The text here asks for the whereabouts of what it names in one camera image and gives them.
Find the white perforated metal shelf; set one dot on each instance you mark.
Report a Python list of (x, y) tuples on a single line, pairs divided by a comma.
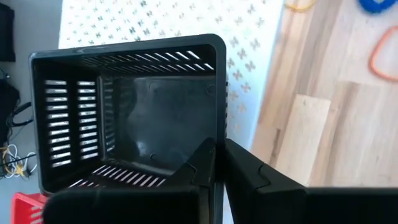
[(186, 18)]

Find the red plastic basket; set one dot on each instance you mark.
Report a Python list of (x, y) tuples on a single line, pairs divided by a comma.
[(25, 205)]

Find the black plastic basket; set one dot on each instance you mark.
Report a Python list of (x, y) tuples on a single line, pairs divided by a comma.
[(161, 118)]

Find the blue coil wristband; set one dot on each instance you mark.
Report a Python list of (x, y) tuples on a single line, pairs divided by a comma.
[(373, 7)]

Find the black equipment box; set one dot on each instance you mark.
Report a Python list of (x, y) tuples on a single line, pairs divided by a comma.
[(6, 31)]

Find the orange rubber band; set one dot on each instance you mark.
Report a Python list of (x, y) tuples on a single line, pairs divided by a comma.
[(373, 62)]

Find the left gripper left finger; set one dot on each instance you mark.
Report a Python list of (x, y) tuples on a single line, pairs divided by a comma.
[(124, 208)]

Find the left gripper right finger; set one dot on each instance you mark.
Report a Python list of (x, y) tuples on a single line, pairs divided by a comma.
[(295, 208)]

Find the yellow rubber band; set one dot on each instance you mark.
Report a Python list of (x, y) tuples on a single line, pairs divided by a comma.
[(298, 8)]

